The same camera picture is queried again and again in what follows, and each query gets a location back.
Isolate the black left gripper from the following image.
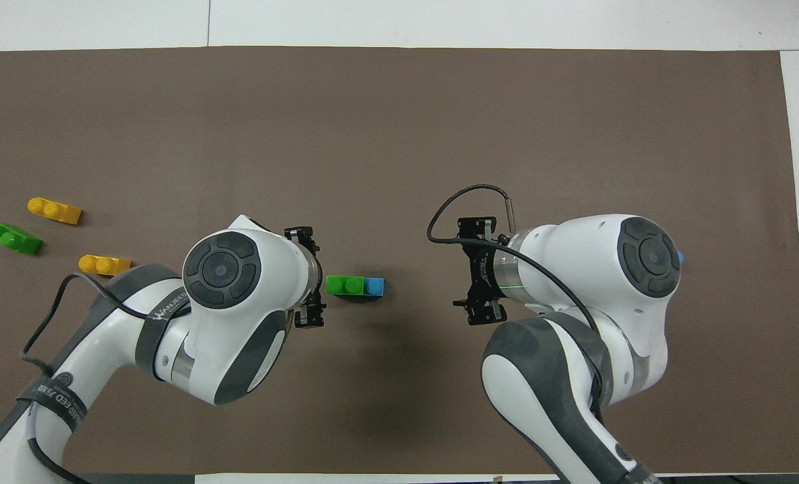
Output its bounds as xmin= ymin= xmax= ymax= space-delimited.
xmin=284 ymin=227 xmax=328 ymax=329

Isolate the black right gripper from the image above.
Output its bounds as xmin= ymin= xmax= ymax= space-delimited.
xmin=453 ymin=216 xmax=507 ymax=327

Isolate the green two-stud toy block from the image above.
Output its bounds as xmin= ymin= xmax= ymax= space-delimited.
xmin=0 ymin=223 xmax=42 ymax=255
xmin=326 ymin=276 xmax=365 ymax=297

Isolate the yellow two-stud toy block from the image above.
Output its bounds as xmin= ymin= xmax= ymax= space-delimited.
xmin=28 ymin=197 xmax=83 ymax=225
xmin=79 ymin=254 xmax=132 ymax=276

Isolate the brown table mat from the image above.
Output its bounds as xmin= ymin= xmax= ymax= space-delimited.
xmin=0 ymin=46 xmax=799 ymax=477

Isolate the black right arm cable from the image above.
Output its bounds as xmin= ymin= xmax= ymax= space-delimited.
xmin=427 ymin=186 xmax=605 ymax=350

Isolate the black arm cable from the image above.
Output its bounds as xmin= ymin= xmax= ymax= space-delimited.
xmin=427 ymin=186 xmax=605 ymax=350
xmin=22 ymin=272 xmax=195 ymax=484

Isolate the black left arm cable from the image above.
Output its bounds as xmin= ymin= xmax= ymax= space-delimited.
xmin=22 ymin=272 xmax=195 ymax=484

